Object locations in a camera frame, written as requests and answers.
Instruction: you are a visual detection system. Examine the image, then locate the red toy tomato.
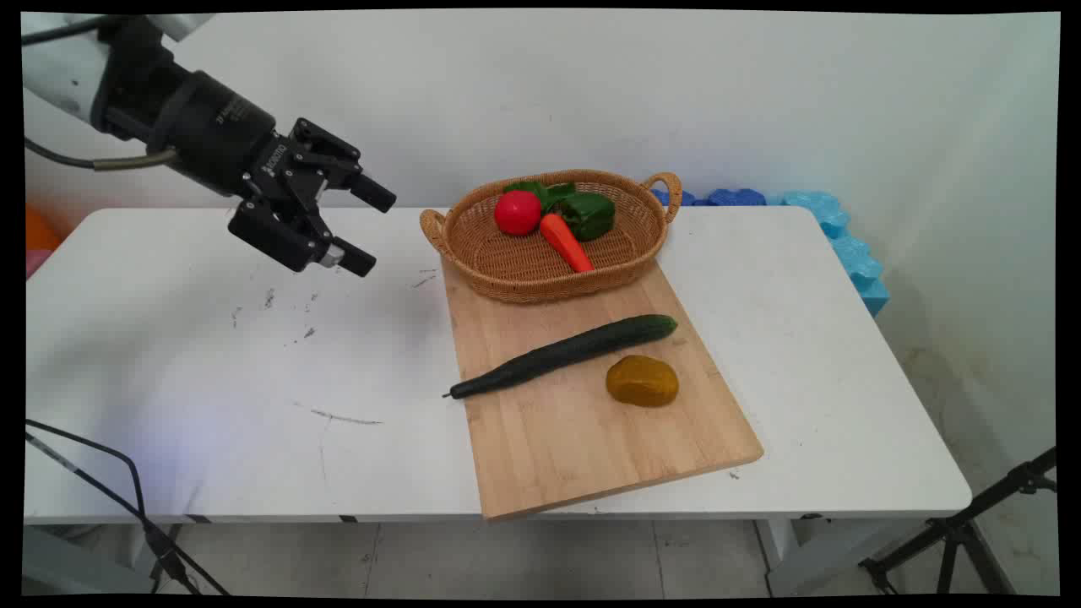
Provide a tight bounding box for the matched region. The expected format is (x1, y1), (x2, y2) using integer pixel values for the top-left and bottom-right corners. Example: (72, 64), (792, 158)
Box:
(494, 190), (542, 236)

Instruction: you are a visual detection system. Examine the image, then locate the green toy leafy vegetable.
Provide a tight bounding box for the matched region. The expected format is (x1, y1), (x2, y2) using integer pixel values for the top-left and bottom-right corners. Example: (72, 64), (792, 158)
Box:
(503, 180), (578, 213)

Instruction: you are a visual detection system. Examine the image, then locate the black tripod stand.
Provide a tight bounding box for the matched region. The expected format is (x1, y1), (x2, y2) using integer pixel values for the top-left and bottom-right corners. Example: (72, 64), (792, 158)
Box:
(858, 446), (1058, 596)

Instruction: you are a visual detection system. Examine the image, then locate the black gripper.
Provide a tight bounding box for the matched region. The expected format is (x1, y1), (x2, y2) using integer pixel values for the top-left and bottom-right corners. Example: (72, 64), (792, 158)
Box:
(150, 70), (398, 278)

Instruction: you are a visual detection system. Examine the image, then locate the grey table foot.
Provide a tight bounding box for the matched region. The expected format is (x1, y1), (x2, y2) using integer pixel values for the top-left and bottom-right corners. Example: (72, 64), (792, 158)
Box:
(23, 524), (182, 596)

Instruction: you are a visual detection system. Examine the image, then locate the yellow-brown toy potato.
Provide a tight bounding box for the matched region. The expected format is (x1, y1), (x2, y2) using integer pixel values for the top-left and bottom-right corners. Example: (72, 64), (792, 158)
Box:
(606, 355), (680, 409)

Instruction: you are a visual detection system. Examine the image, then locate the woven wicker basket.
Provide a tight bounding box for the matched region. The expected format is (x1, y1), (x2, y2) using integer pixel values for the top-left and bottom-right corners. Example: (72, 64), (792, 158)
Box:
(420, 169), (683, 304)

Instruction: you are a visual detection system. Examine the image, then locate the orange toy carrot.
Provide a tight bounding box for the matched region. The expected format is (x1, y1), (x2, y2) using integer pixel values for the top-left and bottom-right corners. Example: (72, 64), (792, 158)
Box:
(540, 213), (595, 274)

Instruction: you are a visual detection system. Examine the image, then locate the light blue foam mat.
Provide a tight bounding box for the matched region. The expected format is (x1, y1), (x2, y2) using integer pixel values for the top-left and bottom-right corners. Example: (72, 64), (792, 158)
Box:
(767, 190), (891, 318)

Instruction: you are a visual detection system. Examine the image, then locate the white table leg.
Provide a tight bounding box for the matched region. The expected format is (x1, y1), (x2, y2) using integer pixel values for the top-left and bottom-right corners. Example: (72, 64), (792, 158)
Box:
(754, 515), (926, 597)

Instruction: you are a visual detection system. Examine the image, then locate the dark green toy cucumber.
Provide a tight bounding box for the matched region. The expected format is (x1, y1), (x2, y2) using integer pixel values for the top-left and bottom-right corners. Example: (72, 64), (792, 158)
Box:
(442, 314), (679, 400)

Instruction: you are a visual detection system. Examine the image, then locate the orange object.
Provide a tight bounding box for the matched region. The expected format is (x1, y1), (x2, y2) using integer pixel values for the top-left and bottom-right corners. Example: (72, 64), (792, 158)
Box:
(24, 205), (65, 252)

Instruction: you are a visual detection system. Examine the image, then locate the green toy bell pepper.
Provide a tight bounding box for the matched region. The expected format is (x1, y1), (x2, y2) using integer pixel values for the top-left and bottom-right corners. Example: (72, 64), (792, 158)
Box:
(557, 192), (617, 242)

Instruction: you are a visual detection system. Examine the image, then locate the wooden cutting board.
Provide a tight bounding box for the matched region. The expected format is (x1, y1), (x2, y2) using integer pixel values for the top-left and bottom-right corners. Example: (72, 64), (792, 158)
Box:
(440, 256), (765, 521)

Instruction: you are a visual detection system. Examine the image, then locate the black cable with connector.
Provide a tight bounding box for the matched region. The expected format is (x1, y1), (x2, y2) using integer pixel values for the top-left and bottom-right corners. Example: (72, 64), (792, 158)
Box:
(24, 419), (231, 597)

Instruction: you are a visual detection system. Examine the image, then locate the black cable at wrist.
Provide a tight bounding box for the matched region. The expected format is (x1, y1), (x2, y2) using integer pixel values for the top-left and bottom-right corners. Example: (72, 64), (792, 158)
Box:
(24, 138), (180, 171)

